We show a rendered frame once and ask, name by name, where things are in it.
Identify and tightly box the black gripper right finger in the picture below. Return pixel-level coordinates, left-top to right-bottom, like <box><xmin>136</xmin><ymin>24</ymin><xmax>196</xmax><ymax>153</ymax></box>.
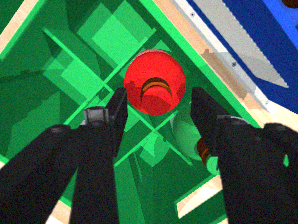
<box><xmin>190</xmin><ymin>87</ymin><xmax>298</xmax><ymax>224</ymax></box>

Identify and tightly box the green crate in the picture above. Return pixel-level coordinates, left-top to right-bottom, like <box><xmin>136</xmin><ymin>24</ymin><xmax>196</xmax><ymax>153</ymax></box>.
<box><xmin>0</xmin><ymin>0</ymin><xmax>262</xmax><ymax>224</ymax></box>

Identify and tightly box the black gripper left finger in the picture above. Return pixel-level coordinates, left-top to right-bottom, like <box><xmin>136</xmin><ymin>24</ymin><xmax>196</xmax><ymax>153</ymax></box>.
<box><xmin>0</xmin><ymin>88</ymin><xmax>128</xmax><ymax>224</ymax></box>

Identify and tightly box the blue plastic bottle crate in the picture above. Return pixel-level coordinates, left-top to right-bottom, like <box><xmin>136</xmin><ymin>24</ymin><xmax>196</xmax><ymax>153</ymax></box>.
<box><xmin>186</xmin><ymin>0</ymin><xmax>298</xmax><ymax>115</ymax></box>

